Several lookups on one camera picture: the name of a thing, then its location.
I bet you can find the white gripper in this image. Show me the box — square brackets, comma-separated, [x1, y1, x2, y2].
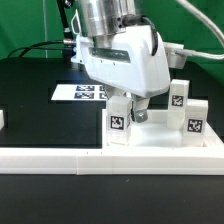
[75, 25, 170, 122]

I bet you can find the black cable on table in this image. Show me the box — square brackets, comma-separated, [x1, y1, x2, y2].
[7, 39, 78, 60]

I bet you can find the white U-shaped obstacle fence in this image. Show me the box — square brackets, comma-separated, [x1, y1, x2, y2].
[0, 109, 224, 176]

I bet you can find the white square table top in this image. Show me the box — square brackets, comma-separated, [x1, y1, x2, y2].
[102, 109, 224, 147]

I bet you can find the white sheet with fiducial tags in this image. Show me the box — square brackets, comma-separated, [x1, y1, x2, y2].
[52, 84, 107, 101]

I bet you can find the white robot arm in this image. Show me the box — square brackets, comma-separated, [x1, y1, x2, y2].
[72, 0, 224, 122]

